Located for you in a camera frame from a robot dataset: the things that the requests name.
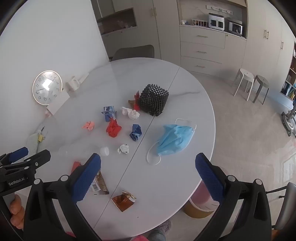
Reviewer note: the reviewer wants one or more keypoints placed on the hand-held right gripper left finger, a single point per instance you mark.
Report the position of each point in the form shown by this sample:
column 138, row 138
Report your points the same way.
column 86, row 176

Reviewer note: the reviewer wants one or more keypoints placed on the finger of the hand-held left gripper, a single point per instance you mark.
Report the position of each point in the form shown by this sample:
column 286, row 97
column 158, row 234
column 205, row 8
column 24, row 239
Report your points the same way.
column 18, row 152
column 38, row 160

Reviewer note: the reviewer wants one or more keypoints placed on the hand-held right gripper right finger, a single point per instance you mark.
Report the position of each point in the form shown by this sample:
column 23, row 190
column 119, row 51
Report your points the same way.
column 209, row 178

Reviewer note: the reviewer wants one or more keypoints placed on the red wrapper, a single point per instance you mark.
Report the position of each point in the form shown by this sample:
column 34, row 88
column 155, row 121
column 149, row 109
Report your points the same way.
column 75, row 166

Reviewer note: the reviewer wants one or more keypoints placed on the brown snack wrapper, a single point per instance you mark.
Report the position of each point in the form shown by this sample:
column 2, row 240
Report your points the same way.
column 100, row 185

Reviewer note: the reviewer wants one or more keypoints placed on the yellow waste bin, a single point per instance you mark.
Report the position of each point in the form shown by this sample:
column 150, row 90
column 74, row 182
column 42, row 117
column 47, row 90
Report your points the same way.
column 200, row 204

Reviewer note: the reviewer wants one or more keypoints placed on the clear plastic bottle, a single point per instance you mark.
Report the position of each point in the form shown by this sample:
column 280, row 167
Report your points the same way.
column 81, row 149

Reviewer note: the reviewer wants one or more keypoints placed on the copper foil wrapper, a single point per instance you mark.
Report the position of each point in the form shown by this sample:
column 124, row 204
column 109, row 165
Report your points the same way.
column 122, row 200

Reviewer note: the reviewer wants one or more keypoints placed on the small white paper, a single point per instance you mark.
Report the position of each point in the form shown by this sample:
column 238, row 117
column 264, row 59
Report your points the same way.
column 123, row 149

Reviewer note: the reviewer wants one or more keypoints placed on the pink paper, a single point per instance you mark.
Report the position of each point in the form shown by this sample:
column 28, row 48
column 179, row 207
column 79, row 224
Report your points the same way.
column 89, row 125

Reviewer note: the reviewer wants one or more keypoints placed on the blue face mask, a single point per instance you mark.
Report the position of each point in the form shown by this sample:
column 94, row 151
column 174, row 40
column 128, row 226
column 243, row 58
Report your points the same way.
column 173, row 139

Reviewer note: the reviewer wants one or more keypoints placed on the red paper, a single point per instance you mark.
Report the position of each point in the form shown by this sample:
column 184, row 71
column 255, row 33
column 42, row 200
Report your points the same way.
column 113, row 128

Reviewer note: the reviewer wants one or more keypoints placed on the blue wrapper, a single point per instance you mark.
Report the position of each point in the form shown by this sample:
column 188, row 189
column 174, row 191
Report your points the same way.
column 136, row 132

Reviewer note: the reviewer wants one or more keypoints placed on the blue patterned carton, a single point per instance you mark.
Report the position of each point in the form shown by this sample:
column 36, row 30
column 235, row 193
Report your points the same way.
column 108, row 113

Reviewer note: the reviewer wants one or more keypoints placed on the white tissue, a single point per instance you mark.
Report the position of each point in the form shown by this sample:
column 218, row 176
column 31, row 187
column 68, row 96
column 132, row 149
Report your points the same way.
column 131, row 113

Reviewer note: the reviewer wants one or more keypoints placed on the red cardboard piece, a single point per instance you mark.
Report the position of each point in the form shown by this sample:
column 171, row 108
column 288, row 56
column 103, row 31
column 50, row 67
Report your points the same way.
column 136, row 104

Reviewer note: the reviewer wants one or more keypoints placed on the black mesh net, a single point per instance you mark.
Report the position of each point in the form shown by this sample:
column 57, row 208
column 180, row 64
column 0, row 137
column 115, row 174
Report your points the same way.
column 153, row 99

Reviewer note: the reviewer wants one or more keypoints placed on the person's left hand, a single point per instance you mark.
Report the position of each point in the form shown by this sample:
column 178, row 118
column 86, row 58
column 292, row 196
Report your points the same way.
column 17, row 213

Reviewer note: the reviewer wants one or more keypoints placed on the pale green booklet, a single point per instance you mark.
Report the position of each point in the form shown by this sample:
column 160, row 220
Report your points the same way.
column 34, row 143

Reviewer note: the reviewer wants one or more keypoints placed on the yellow binder clip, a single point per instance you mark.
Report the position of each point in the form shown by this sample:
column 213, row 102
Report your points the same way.
column 41, row 138

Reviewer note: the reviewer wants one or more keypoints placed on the black pen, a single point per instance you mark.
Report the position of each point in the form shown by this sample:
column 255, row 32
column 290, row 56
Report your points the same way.
column 42, row 129

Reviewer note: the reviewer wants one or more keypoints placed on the white box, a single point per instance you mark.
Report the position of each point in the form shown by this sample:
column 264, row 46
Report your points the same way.
column 59, row 102

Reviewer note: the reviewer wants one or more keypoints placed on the grey fuzzy slipper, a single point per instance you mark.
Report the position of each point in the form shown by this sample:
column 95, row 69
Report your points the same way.
column 161, row 230

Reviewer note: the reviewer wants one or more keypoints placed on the white mug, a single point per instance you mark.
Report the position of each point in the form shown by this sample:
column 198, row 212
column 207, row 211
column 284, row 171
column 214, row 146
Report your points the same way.
column 72, row 84

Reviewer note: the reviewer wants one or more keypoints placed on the white rolled paper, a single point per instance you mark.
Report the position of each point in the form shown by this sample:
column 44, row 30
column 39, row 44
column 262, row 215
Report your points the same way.
column 83, row 77

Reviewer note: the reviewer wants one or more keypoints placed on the exercise machine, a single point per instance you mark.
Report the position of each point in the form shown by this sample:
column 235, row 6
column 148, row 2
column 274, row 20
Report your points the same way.
column 290, row 118

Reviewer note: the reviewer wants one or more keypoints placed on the white stool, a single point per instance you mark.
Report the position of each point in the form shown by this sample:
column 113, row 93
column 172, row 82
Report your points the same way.
column 244, row 75

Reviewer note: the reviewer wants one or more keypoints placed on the grey stool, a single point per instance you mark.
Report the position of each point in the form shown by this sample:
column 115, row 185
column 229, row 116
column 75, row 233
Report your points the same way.
column 262, row 81

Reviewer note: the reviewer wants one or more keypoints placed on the bookshelf with books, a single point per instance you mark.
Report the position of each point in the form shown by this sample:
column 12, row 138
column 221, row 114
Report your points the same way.
column 289, row 85

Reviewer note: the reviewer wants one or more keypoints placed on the grey dining chair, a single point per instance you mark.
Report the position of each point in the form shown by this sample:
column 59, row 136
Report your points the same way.
column 134, row 52

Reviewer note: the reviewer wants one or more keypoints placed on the silver microwave appliance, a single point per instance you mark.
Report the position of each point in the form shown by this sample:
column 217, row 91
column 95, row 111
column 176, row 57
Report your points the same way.
column 235, row 27

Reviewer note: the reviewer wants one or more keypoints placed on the clear plastic bag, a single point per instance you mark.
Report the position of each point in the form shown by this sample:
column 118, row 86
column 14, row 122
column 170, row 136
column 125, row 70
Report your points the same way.
column 123, row 25

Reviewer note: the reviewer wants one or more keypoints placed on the white countertop appliance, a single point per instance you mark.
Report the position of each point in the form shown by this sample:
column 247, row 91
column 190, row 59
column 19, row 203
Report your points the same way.
column 216, row 22

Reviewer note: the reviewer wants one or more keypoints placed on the white power strip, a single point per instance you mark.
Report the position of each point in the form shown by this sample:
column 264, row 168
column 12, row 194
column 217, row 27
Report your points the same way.
column 219, row 9

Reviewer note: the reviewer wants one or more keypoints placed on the round gold-rimmed wall clock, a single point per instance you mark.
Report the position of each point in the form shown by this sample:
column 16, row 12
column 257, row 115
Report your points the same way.
column 46, row 87

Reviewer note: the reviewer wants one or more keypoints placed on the beige wall cabinet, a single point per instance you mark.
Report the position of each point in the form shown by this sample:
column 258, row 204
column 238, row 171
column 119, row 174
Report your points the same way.
column 203, row 46

